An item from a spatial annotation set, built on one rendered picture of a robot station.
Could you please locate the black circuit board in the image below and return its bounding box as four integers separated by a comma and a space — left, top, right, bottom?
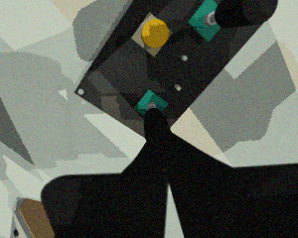
74, 0, 278, 141

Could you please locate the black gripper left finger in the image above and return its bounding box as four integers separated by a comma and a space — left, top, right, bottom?
41, 129, 169, 238

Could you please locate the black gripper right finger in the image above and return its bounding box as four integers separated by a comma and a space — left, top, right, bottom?
161, 129, 298, 238

